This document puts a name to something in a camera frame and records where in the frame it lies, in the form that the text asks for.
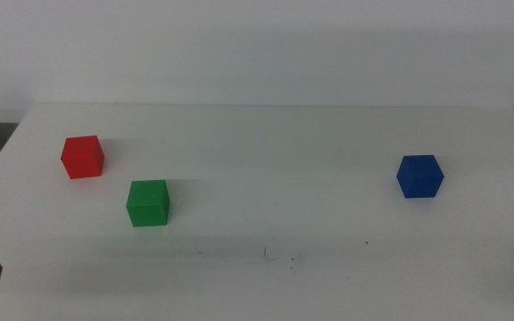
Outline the red cube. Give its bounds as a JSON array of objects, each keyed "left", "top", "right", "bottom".
[{"left": 60, "top": 135, "right": 105, "bottom": 180}]

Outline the green cube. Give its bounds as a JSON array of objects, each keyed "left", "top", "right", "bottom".
[{"left": 126, "top": 179, "right": 170, "bottom": 228}]

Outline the blue cube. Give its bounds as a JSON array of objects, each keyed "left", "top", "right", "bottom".
[{"left": 395, "top": 154, "right": 445, "bottom": 200}]

